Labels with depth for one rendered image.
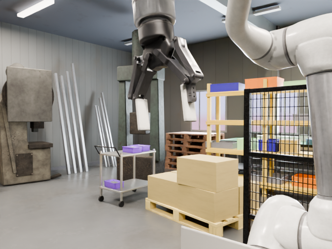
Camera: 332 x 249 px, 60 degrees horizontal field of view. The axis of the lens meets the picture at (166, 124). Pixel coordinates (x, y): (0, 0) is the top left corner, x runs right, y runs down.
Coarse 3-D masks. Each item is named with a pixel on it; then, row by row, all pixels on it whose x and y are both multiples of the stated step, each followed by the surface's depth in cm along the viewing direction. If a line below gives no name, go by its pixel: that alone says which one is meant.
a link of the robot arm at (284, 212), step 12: (264, 204) 102; (276, 204) 98; (288, 204) 97; (300, 204) 99; (264, 216) 97; (276, 216) 95; (288, 216) 93; (300, 216) 91; (252, 228) 98; (264, 228) 94; (276, 228) 92; (288, 228) 90; (252, 240) 95; (264, 240) 92; (276, 240) 90; (288, 240) 88
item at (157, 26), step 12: (144, 24) 58; (156, 24) 57; (168, 24) 58; (144, 36) 58; (156, 36) 57; (168, 36) 58; (144, 48) 62; (156, 48) 59; (168, 48) 57; (144, 60) 62; (156, 60) 59
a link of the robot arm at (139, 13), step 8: (136, 0) 58; (144, 0) 57; (152, 0) 57; (160, 0) 57; (168, 0) 58; (136, 8) 58; (144, 8) 57; (152, 8) 57; (160, 8) 57; (168, 8) 58; (136, 16) 58; (144, 16) 57; (152, 16) 57; (160, 16) 58; (168, 16) 58; (136, 24) 60
